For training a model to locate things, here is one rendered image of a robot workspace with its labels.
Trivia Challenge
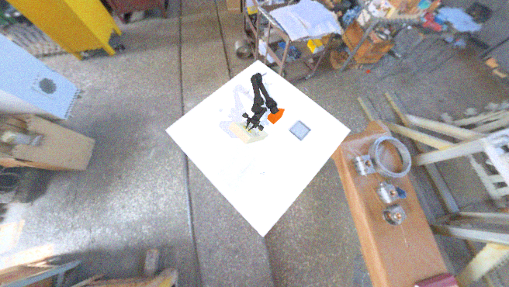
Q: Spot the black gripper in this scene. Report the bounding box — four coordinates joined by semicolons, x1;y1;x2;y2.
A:
242;112;264;131

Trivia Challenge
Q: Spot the pale cream flat panel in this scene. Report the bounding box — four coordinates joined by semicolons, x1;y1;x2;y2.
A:
229;122;268;144

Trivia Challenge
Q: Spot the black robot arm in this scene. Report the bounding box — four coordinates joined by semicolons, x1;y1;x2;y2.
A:
249;73;280;125

